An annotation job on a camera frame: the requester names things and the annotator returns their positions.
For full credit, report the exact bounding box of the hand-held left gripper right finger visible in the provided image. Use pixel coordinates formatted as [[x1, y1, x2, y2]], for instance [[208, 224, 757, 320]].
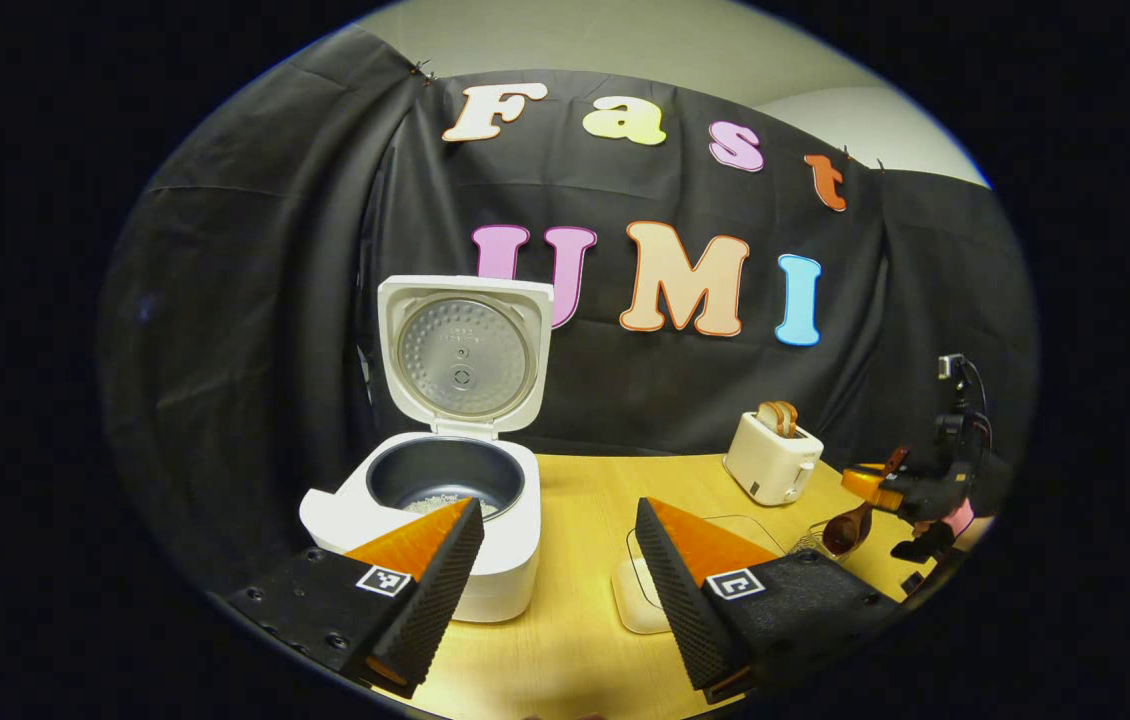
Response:
[[633, 497, 911, 704]]

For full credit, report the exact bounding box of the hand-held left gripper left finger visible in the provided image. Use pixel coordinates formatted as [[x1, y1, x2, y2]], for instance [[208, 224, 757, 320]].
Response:
[[225, 497, 486, 699]]

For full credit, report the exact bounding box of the brown wooden spoon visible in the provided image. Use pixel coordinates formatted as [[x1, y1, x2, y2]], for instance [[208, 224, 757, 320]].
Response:
[[822, 447, 911, 557]]

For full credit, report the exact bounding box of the white rice cooker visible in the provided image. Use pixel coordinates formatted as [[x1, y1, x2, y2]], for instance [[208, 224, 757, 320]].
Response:
[[299, 275, 556, 624]]

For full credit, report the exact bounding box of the clear plastic box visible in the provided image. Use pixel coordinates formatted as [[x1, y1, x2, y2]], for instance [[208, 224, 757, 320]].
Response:
[[611, 515, 792, 636]]

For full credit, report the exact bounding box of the white toaster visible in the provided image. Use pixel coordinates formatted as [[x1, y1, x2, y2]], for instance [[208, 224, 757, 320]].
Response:
[[723, 410, 825, 507]]

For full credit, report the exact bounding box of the black backdrop cloth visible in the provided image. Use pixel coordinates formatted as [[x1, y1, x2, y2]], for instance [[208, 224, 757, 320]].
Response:
[[97, 25, 1041, 591]]

